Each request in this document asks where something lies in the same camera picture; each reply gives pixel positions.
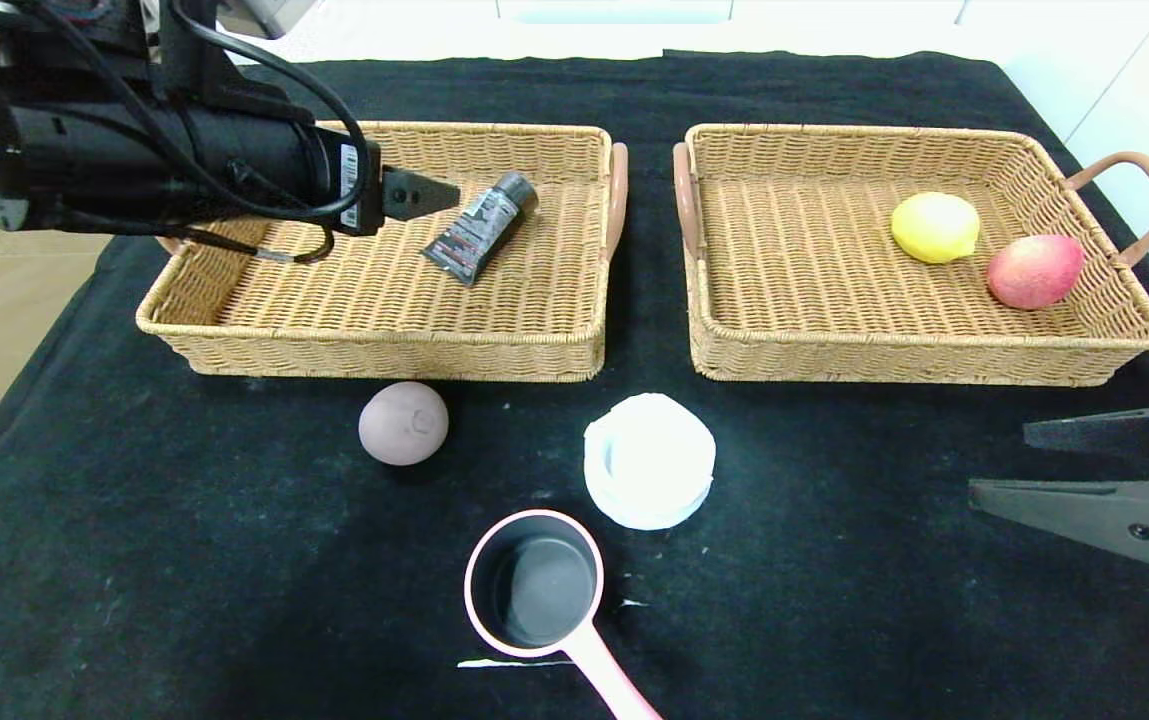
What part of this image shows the red peach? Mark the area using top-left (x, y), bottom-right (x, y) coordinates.
top-left (986, 234), bottom-right (1087, 311)

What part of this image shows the wicker basket with brown handles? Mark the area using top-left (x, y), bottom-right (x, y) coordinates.
top-left (673, 124), bottom-right (1149, 388)

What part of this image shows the black tablecloth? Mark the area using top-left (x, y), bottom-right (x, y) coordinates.
top-left (0, 50), bottom-right (1149, 720)

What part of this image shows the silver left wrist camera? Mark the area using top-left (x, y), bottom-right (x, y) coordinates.
top-left (224, 0), bottom-right (320, 46)

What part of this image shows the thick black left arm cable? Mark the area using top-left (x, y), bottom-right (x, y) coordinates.
top-left (24, 0), bottom-right (372, 226)

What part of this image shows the black tube with printed label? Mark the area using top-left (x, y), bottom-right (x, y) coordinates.
top-left (421, 171), bottom-right (540, 287)

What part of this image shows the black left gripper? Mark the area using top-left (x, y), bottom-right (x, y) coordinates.
top-left (187, 100), bottom-right (461, 238)

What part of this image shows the yellow lemon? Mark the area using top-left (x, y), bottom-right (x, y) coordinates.
top-left (890, 192), bottom-right (982, 265)

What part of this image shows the large wicker basket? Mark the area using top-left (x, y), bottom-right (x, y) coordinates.
top-left (134, 121), bottom-right (629, 383)

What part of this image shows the pale purple egg-shaped ball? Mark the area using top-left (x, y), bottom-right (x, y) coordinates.
top-left (358, 381), bottom-right (451, 467)

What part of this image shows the pink saucepan with dark inside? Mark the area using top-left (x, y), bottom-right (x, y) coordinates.
top-left (464, 509), bottom-right (663, 720)

